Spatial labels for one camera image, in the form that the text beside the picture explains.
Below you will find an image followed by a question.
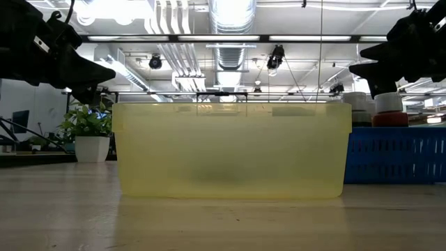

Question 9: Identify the black ceiling spotlight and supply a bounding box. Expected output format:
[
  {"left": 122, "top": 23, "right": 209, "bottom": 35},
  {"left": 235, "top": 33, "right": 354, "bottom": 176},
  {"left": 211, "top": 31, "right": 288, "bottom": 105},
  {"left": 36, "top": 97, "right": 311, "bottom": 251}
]
[
  {"left": 329, "top": 82, "right": 346, "bottom": 96},
  {"left": 266, "top": 44, "right": 286, "bottom": 70},
  {"left": 148, "top": 54, "right": 163, "bottom": 70}
]

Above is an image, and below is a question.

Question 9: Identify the yellow translucent plastic bin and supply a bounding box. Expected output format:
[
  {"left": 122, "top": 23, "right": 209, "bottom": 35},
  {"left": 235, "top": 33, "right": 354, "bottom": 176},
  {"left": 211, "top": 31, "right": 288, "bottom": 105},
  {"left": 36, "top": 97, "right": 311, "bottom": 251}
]
[{"left": 111, "top": 101, "right": 353, "bottom": 199}]

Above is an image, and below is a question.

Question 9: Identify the silver ventilation duct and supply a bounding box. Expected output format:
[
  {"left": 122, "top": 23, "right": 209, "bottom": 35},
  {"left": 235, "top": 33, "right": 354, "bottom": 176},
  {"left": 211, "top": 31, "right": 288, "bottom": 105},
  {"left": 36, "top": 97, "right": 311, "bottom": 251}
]
[{"left": 208, "top": 0, "right": 258, "bottom": 102}]

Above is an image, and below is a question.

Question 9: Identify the small potted plant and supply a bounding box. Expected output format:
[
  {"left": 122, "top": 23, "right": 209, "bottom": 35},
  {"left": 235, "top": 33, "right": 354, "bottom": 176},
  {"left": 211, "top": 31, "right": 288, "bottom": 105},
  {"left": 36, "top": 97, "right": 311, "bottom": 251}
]
[{"left": 27, "top": 135, "right": 49, "bottom": 151}]

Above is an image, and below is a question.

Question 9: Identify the thin hanging cable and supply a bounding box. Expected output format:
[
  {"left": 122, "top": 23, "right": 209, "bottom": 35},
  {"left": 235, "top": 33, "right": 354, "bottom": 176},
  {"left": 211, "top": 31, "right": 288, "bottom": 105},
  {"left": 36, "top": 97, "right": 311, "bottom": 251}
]
[{"left": 315, "top": 0, "right": 323, "bottom": 102}]

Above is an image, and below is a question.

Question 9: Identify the thin black rod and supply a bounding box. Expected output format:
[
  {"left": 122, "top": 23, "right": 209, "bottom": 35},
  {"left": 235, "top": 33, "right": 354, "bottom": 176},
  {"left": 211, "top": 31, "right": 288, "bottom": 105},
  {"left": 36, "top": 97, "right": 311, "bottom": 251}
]
[{"left": 0, "top": 116, "right": 68, "bottom": 155}]

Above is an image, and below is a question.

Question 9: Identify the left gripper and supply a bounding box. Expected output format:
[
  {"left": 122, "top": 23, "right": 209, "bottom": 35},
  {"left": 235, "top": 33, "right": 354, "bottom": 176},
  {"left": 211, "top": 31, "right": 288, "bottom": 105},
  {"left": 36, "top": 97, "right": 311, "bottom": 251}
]
[{"left": 0, "top": 0, "right": 117, "bottom": 105}]

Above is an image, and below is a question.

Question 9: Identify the dark computer monitor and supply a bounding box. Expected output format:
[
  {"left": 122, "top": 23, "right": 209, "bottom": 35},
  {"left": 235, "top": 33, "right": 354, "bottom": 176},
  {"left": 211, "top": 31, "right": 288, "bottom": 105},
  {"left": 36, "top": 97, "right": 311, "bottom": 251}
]
[{"left": 12, "top": 109, "right": 31, "bottom": 135}]

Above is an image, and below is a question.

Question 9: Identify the blue perforated plastic basket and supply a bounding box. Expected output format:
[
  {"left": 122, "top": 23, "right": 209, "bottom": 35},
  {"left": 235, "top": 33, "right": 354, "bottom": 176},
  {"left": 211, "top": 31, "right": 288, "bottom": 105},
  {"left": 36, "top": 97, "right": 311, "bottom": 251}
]
[{"left": 344, "top": 125, "right": 446, "bottom": 185}]

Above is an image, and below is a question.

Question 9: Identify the green plant in white pot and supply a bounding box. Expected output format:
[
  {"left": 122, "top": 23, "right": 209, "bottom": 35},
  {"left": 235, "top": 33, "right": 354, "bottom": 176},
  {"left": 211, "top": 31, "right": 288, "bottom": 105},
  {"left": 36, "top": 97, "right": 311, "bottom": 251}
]
[{"left": 57, "top": 100, "right": 114, "bottom": 164}]

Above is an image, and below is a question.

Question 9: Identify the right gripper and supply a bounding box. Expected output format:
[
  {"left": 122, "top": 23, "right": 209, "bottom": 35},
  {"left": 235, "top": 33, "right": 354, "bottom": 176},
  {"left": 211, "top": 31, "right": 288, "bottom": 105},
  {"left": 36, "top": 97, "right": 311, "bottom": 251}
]
[{"left": 349, "top": 0, "right": 446, "bottom": 100}]

